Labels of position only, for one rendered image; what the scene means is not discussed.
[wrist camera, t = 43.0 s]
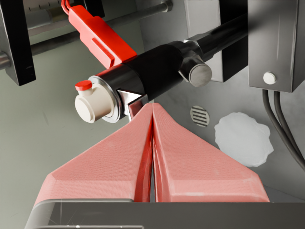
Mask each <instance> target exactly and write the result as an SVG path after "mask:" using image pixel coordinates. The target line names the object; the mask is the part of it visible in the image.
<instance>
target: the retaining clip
mask: <svg viewBox="0 0 305 229"><path fill-rule="evenodd" d="M116 92H117V94H118V95H119V98H120V100H121V104H122V110H123V114H125V115H128V114H127V109H126V104H127V103H129V102H131V101H132V100H134V99H136V98H137V97H139V96H141V95H143V93H139V92H135V91H130V90H125V89H121V88H118V89H116ZM143 96H144V97H145V100H148V97H147V96H148V95H147V94H144V95H143ZM146 97H147V98H146ZM146 103H149V101H148V102H147V101H146Z"/></svg>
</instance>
